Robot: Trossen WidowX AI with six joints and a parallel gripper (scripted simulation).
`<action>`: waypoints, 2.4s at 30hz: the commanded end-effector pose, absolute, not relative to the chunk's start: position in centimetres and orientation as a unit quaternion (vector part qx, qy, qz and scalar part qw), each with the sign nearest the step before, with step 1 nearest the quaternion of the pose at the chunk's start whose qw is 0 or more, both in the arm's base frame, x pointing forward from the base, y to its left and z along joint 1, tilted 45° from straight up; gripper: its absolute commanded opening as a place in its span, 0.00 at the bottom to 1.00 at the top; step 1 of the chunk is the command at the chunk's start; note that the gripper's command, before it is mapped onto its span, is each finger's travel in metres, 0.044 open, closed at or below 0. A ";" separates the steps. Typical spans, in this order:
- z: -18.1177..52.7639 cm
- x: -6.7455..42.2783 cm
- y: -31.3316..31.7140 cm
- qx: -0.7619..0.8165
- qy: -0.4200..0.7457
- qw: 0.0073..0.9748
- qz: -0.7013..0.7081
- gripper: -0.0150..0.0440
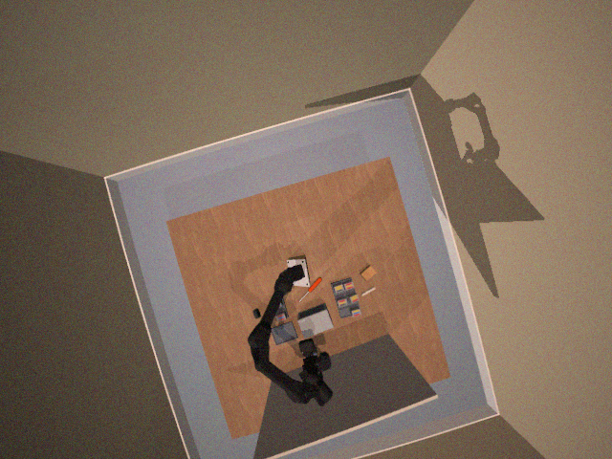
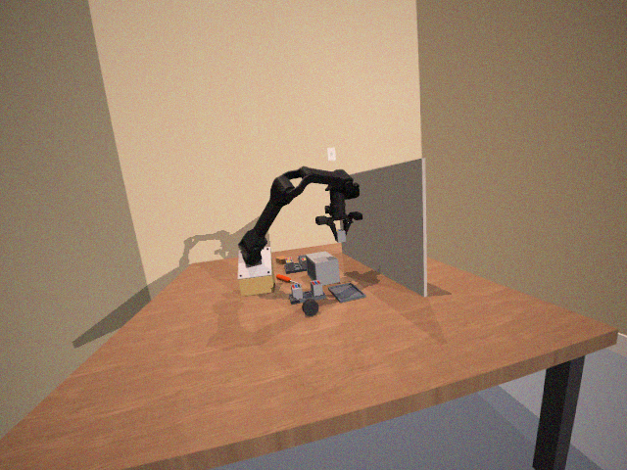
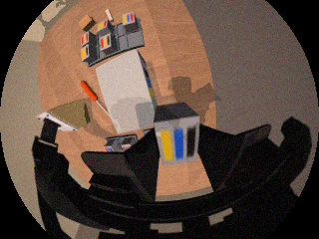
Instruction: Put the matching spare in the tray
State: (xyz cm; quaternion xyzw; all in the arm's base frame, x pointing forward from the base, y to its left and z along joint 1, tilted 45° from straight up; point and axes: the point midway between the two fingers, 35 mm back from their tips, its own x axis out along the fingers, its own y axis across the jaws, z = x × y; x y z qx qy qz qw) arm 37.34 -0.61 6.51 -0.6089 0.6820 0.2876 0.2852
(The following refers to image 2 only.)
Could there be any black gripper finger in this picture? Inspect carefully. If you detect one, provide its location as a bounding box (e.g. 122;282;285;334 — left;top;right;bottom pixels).
343;220;354;235
326;223;337;239

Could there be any orange-handled screwdriver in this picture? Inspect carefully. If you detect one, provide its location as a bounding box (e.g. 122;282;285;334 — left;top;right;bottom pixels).
276;274;298;284

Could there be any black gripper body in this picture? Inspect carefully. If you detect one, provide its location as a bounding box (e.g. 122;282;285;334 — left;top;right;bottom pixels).
315;201;362;225

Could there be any grey flat panel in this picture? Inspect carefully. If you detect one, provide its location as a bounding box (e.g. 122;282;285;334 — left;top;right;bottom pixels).
341;158;427;297

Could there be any dark grey ball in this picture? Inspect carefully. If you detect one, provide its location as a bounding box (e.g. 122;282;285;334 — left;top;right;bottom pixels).
302;299;319;317

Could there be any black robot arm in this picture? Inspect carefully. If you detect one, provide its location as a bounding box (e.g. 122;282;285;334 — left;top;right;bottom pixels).
238;166;360;268

